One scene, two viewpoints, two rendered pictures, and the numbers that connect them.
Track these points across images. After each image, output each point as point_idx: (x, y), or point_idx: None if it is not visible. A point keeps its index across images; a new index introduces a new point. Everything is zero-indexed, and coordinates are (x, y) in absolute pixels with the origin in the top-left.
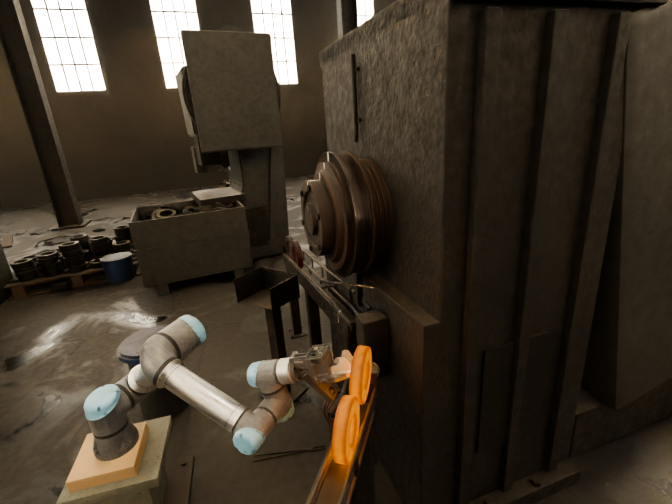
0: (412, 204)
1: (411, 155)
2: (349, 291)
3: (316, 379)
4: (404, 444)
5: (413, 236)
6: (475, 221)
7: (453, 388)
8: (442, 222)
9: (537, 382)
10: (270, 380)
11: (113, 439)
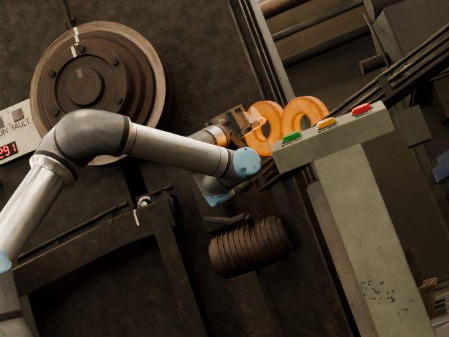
0: (192, 43)
1: (178, 5)
2: (112, 214)
3: (244, 129)
4: (290, 291)
5: (204, 69)
6: (250, 35)
7: (298, 190)
8: (237, 31)
9: None
10: (209, 141)
11: (24, 323)
